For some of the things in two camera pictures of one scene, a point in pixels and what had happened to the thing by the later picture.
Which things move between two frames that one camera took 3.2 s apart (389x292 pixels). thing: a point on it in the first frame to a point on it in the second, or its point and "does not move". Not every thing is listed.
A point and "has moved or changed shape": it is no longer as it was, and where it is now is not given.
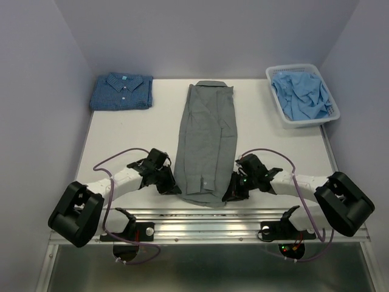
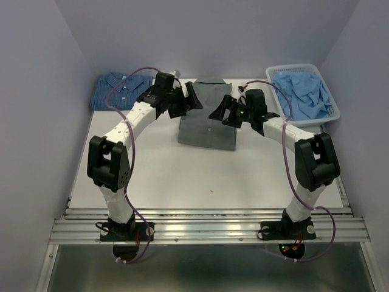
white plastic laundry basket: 302,96 does not move
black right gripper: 233,191 to 227,102
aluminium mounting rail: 214,225 does not move
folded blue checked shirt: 122,91 does not move
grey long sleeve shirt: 206,157 has moved or changed shape
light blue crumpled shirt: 301,95 does not move
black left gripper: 169,188 to 188,104
